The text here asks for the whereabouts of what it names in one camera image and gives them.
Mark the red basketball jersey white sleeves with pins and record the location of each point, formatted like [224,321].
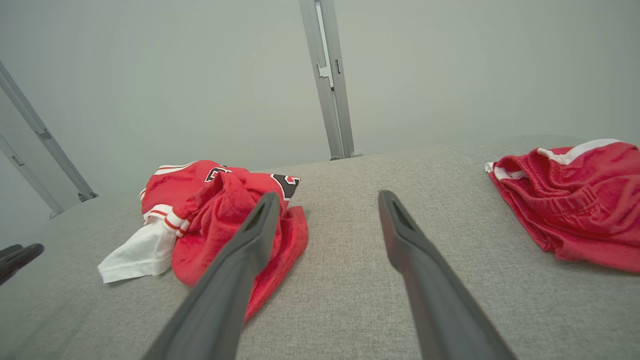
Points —
[220,215]

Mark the slanted grey metal frame bar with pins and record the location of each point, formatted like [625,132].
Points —
[45,137]
[25,175]

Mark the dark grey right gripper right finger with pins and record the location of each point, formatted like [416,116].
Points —
[435,300]

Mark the grey metal frame post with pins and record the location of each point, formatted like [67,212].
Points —
[330,100]

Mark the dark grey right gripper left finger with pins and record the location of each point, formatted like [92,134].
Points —
[225,290]

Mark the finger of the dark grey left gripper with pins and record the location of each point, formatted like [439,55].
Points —
[10,250]
[22,257]

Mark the red shorts white stripes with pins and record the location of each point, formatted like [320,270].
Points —
[585,205]

